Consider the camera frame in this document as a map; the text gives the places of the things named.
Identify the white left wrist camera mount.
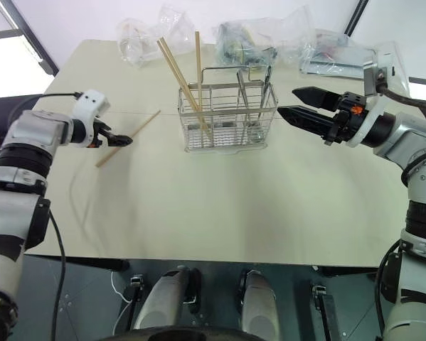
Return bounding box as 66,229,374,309
71,90,112,148

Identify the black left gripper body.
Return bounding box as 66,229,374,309
90,119,112,148

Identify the grey rounded robot leg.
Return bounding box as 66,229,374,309
132,266,203,332
238,269,280,341

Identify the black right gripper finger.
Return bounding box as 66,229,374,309
277,105,336,138
292,86,342,112

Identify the plastic bag with flat items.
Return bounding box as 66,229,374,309
279,6,377,82

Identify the plastic bag with dark items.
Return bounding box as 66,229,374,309
212,19,281,67

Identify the thin white cable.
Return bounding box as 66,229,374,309
110,271,134,337

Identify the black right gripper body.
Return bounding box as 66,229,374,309
324,91,368,145

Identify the dark chair seat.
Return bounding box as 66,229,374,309
0,93,45,150

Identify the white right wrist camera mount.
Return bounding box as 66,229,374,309
346,41,411,148

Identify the wooden chopstick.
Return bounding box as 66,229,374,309
156,39,211,139
161,36,213,138
95,109,162,168
195,31,204,112

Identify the dark rounded robot waist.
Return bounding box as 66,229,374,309
100,324,269,341

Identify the metal wire basket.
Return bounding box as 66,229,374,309
178,65,279,154

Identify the clear crumpled plastic bag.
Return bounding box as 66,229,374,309
117,3,196,69

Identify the black table frame bar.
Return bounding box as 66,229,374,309
311,264,381,278
23,254,130,273

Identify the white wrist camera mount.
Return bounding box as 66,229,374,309
346,41,411,148
71,90,112,148

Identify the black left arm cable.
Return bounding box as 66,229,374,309
37,91,84,341

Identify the dark window frame bar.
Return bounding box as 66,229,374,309
0,0,61,77
343,0,371,37

